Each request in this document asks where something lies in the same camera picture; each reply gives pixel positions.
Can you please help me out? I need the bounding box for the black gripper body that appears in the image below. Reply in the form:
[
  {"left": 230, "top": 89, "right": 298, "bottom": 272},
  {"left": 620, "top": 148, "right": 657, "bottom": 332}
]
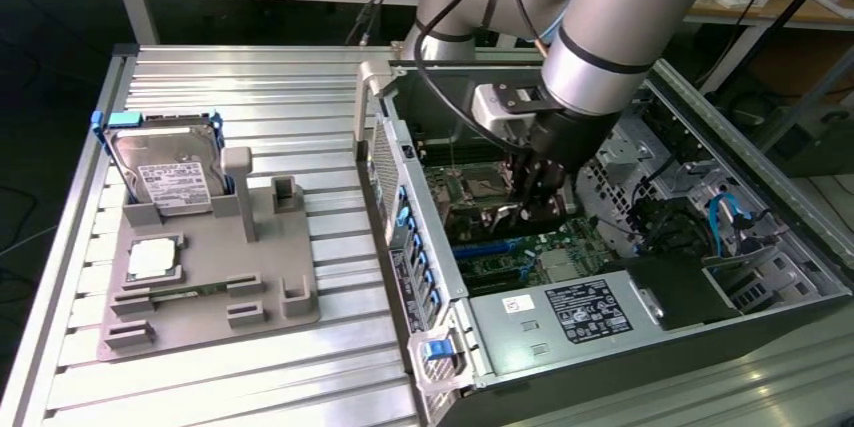
[{"left": 525, "top": 107, "right": 624, "bottom": 174}]

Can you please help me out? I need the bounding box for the CPU socket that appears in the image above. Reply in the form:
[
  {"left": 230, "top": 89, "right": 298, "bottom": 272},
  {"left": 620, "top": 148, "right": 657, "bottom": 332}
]
[{"left": 459, "top": 166, "right": 506, "bottom": 203}]

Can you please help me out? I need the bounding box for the green motherboard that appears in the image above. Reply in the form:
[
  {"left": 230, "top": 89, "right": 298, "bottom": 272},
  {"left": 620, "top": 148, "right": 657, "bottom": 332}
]
[{"left": 417, "top": 136, "right": 616, "bottom": 298}]

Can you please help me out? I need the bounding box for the metal disk bay cage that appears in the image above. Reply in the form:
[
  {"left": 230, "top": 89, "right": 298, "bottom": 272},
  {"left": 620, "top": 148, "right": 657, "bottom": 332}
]
[{"left": 578, "top": 119, "right": 669, "bottom": 208}]

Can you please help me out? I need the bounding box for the silver chipset heatsink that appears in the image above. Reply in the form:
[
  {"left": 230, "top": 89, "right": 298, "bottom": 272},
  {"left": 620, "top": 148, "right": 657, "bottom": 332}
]
[{"left": 539, "top": 251, "right": 582, "bottom": 282}]

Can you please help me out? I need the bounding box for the blue expansion slot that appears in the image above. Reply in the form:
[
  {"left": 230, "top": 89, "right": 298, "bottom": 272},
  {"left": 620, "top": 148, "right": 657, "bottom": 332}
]
[{"left": 453, "top": 240, "right": 519, "bottom": 259}]

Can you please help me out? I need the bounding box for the black expansion slot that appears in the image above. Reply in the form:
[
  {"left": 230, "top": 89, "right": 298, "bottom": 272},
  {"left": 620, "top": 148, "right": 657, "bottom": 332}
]
[{"left": 466, "top": 266, "right": 529, "bottom": 294}]

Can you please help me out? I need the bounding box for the blue card retainer strip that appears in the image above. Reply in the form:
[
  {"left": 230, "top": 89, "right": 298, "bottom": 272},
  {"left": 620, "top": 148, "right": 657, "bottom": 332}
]
[{"left": 397, "top": 186, "right": 446, "bottom": 323}]

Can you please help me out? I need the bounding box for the grey power supply unit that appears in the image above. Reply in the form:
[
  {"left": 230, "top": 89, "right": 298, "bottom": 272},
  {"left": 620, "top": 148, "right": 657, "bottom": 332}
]
[{"left": 466, "top": 269, "right": 669, "bottom": 378}]

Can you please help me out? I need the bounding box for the black plastic shroud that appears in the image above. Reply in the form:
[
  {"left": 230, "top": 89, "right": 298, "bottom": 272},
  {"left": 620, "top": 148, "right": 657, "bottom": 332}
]
[{"left": 626, "top": 261, "right": 744, "bottom": 332}]

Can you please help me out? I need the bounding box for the black equipment case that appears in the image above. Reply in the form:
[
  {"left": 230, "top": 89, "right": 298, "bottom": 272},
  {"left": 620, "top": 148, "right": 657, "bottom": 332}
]
[{"left": 766, "top": 106, "right": 854, "bottom": 178}]

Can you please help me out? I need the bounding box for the open black PC case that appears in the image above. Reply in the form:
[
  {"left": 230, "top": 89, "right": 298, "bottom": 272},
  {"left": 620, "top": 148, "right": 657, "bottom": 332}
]
[{"left": 353, "top": 57, "right": 854, "bottom": 427}]

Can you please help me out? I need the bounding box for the cluttered wooden desk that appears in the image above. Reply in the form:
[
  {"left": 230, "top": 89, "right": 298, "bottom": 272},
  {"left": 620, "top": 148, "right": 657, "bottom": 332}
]
[{"left": 680, "top": 0, "right": 854, "bottom": 93}]

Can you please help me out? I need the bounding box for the silver hard disk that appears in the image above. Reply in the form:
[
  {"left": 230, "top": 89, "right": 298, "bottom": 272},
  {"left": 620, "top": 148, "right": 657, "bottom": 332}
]
[{"left": 110, "top": 126, "right": 227, "bottom": 218}]

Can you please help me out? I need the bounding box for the grey plastic parts rack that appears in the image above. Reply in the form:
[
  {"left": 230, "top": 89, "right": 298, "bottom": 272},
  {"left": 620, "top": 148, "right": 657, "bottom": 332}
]
[{"left": 98, "top": 145, "right": 326, "bottom": 363}]

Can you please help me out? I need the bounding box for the green RAM stick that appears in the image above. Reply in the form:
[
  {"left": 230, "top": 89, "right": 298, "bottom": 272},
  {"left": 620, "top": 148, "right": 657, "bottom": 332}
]
[{"left": 153, "top": 284, "right": 233, "bottom": 301}]

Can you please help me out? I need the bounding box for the silver CPU chip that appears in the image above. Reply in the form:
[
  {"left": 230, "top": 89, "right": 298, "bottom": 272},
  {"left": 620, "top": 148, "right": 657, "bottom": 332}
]
[{"left": 128, "top": 240, "right": 182, "bottom": 278}]

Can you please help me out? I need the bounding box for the hard disk drive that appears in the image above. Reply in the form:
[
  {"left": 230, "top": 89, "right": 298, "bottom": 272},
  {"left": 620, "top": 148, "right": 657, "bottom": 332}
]
[{"left": 90, "top": 107, "right": 235, "bottom": 208}]

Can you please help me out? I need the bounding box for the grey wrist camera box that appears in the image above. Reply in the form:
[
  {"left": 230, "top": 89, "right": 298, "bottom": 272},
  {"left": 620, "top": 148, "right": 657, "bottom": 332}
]
[{"left": 470, "top": 83, "right": 563, "bottom": 142}]

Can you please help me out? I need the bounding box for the light blue wire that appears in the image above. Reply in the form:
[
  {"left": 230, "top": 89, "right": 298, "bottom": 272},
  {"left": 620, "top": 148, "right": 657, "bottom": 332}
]
[{"left": 708, "top": 191, "right": 748, "bottom": 258}]

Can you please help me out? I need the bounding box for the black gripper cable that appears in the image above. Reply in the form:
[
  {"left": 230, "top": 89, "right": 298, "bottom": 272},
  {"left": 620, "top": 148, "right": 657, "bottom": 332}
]
[{"left": 411, "top": 0, "right": 529, "bottom": 153}]

